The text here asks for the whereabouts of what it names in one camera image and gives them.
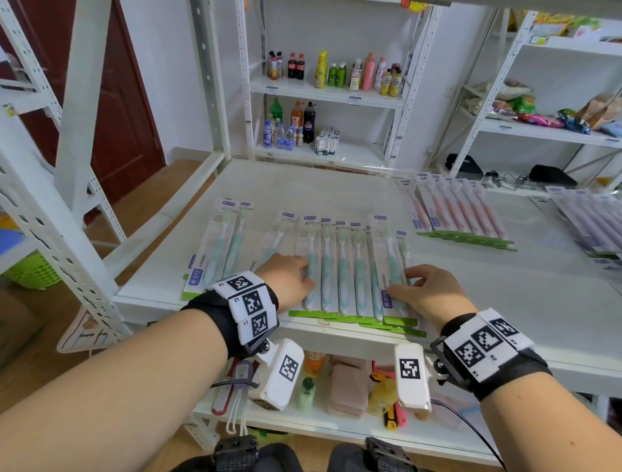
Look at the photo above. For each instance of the white stationery rack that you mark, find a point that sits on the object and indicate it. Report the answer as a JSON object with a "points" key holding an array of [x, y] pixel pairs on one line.
{"points": [[24, 97]]}

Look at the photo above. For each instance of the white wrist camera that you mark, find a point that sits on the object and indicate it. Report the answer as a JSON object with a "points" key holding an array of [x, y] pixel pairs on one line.
{"points": [[282, 374], [412, 384]]}

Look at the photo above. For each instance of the stack of blue folders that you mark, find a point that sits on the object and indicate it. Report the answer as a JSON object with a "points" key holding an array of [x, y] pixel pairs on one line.
{"points": [[9, 240]]}

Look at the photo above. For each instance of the person's left hand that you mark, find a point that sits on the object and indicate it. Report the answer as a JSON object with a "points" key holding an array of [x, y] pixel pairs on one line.
{"points": [[286, 282]]}

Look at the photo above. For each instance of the yellow snack packet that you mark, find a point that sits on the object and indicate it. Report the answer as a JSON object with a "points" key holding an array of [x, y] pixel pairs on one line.
{"points": [[551, 24]]}

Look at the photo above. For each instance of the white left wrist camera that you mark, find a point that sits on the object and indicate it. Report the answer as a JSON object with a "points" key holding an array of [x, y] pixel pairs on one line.
{"points": [[282, 374]]}

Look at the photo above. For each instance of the line of pink toothbrush packets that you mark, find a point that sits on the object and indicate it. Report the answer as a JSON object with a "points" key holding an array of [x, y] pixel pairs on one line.
{"points": [[457, 209]]}

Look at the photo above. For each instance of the black pouch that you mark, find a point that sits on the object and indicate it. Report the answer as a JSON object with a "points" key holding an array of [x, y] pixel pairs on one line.
{"points": [[461, 165]]}

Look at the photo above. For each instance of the person's left forearm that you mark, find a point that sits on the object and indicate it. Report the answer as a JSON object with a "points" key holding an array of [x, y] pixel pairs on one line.
{"points": [[112, 394]]}

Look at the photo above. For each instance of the green printed cardboard box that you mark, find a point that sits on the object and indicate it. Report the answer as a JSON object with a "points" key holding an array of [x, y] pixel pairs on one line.
{"points": [[14, 330]]}

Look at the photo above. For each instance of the small black box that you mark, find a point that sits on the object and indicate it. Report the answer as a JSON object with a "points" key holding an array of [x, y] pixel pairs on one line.
{"points": [[551, 176]]}

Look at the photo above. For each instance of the red-brown wooden door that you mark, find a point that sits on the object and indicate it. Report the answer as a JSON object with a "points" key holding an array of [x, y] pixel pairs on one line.
{"points": [[121, 121]]}

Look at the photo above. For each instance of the stack of pink cloths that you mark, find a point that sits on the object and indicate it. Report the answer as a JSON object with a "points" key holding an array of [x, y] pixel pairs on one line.
{"points": [[349, 389]]}

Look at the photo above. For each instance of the line of green toothbrush packets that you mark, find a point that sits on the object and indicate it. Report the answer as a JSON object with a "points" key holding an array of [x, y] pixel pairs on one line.
{"points": [[340, 272]]}

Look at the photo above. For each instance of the cluster of small white cartons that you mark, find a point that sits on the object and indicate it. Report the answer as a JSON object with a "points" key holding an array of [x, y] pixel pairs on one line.
{"points": [[326, 143]]}

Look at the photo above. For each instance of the row of colourful bottles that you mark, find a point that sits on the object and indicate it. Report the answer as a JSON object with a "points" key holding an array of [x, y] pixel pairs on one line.
{"points": [[320, 70]]}

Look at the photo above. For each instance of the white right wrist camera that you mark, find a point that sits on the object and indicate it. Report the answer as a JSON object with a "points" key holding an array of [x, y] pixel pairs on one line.
{"points": [[412, 384]]}

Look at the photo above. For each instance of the person's right forearm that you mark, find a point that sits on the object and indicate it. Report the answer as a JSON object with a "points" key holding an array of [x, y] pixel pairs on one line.
{"points": [[554, 428]]}

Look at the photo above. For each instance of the small green bottle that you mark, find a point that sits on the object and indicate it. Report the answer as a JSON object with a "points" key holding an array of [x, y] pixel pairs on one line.
{"points": [[306, 396]]}

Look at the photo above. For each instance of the orange plastic bottle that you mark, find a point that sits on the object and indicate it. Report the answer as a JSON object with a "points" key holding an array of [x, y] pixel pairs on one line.
{"points": [[315, 362]]}

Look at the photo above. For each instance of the pile of snack packets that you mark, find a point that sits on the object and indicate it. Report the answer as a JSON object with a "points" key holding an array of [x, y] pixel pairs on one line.
{"points": [[522, 104]]}

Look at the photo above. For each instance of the cluster of water and soda bottles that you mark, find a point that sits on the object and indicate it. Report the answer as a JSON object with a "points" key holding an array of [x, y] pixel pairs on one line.
{"points": [[309, 121]]}

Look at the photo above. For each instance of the yellow plastic bottle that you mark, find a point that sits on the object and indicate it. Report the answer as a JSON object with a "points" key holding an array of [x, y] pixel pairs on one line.
{"points": [[381, 396]]}

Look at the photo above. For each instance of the green plastic basket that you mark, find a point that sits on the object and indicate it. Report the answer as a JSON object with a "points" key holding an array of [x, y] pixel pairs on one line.
{"points": [[34, 272]]}

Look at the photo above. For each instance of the cartoon print bag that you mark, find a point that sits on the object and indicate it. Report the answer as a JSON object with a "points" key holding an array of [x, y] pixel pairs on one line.
{"points": [[82, 330]]}

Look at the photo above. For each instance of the green bag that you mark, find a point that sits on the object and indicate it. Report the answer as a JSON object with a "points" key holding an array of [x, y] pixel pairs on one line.
{"points": [[267, 433]]}

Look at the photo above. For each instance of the orange price tag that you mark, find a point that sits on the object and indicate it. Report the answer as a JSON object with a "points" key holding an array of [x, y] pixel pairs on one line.
{"points": [[417, 6]]}

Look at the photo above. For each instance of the person's right hand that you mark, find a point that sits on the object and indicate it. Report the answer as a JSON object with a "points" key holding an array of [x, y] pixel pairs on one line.
{"points": [[437, 296]]}

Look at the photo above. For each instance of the row of purple toothbrush packets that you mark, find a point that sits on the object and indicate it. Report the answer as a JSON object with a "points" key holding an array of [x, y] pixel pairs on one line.
{"points": [[593, 219]]}

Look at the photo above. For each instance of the pink plastic scraper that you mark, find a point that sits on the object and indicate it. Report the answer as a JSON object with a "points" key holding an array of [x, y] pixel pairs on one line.
{"points": [[400, 415]]}

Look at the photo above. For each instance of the white snack shelving unit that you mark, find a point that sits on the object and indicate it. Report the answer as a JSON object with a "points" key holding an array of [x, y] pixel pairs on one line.
{"points": [[549, 131]]}

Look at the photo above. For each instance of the white metal shelf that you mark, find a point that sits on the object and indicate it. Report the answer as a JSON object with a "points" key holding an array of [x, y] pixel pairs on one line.
{"points": [[291, 189]]}

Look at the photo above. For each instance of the green toothbrush packet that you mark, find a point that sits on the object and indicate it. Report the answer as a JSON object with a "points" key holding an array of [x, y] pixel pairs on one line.
{"points": [[214, 253], [235, 248]]}

